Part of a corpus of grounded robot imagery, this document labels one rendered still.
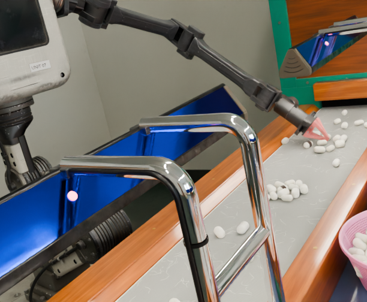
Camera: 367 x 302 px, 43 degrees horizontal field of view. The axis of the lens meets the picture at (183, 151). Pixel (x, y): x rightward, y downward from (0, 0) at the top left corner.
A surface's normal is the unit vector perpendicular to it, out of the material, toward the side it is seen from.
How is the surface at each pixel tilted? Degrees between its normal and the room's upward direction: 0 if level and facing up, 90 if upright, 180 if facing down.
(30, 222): 58
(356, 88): 90
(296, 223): 0
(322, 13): 90
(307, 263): 0
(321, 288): 90
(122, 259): 0
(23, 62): 90
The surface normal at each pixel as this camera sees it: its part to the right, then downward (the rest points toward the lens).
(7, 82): 0.74, 0.05
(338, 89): -0.53, 0.36
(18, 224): 0.58, -0.50
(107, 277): -0.20, -0.93
